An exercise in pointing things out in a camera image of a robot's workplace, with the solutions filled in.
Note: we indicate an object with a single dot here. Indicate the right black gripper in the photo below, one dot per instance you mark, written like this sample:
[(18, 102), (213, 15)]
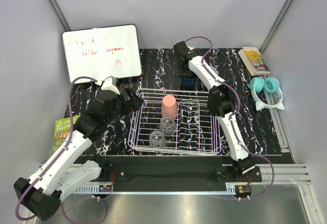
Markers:
[(183, 73)]

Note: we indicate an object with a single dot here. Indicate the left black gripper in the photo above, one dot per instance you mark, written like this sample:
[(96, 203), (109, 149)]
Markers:
[(135, 101)]

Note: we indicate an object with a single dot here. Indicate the dark blue mug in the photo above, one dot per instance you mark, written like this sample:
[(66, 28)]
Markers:
[(189, 82)]

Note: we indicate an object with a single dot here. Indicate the pink plastic cup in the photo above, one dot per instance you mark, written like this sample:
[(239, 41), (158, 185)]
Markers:
[(169, 106)]

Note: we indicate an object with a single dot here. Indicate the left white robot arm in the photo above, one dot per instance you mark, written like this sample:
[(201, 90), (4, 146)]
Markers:
[(43, 192)]

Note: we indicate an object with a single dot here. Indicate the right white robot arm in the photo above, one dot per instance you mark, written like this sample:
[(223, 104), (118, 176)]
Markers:
[(222, 102)]

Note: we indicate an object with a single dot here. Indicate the clear glass cup rear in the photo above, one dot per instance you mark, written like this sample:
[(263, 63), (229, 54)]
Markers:
[(168, 126)]

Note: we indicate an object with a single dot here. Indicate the clear glass cup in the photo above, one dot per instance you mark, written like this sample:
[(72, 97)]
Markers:
[(157, 139), (168, 126)]

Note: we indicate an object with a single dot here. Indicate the clear glass cup front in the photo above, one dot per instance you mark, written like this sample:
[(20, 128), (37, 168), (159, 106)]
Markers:
[(157, 139)]

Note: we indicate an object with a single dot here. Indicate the white whiteboard with red writing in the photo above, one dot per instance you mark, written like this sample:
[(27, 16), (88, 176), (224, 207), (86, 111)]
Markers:
[(102, 52)]

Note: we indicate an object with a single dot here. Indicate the yellow cover book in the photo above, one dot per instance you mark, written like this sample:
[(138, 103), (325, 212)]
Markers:
[(254, 62)]

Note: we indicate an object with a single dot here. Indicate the green treehouse book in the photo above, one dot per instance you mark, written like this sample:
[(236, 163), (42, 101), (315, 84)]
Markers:
[(61, 132)]

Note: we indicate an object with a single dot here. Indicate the teal cat ear headphones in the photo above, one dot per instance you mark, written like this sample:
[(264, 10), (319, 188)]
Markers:
[(270, 86)]

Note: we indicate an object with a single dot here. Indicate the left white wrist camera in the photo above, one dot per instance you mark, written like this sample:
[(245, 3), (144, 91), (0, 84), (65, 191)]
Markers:
[(110, 84)]

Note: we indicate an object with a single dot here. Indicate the white wire dish rack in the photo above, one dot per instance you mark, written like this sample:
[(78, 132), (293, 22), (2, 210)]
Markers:
[(197, 131)]

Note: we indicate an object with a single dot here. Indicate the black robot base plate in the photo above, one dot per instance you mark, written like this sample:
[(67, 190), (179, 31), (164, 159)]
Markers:
[(182, 173)]

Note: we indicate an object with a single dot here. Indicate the white slotted cable duct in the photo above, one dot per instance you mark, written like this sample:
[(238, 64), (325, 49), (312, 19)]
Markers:
[(94, 189)]

